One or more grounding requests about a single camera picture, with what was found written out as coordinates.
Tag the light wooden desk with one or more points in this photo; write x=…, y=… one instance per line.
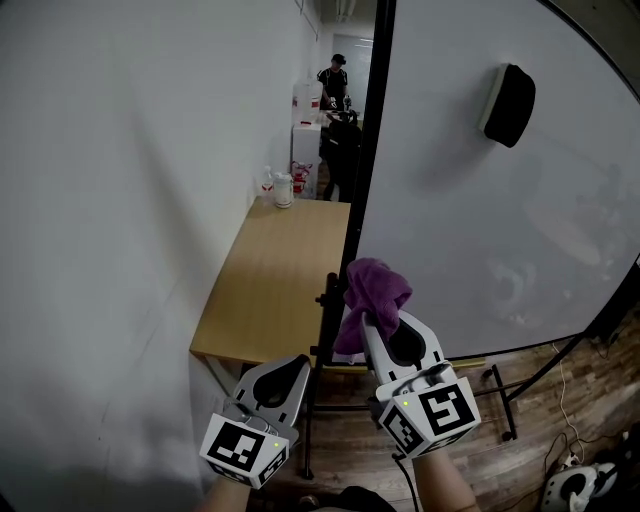
x=280, y=280

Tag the clear water jug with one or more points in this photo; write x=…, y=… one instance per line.
x=307, y=102

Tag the clear bottle red label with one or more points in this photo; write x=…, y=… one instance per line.
x=266, y=182

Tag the white whiteboard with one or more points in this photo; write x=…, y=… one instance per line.
x=475, y=225

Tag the white canister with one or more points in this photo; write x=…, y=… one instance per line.
x=283, y=192

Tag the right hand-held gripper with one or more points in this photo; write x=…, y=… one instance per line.
x=440, y=407

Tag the black office chair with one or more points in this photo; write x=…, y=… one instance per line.
x=340, y=160

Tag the purple cloth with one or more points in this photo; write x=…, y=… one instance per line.
x=375, y=295

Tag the person's right forearm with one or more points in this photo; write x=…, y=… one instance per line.
x=442, y=485

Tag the black whiteboard eraser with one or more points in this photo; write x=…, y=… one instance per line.
x=510, y=105

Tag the person's dark trousers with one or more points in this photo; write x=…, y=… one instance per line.
x=367, y=502

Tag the white water dispenser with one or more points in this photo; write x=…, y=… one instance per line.
x=306, y=145

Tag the white power strip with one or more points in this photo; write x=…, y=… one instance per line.
x=572, y=459

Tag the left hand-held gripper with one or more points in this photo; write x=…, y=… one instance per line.
x=235, y=445

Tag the white black headset device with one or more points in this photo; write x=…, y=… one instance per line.
x=575, y=490

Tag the pack of red-label bottles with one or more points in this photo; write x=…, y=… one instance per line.
x=301, y=177

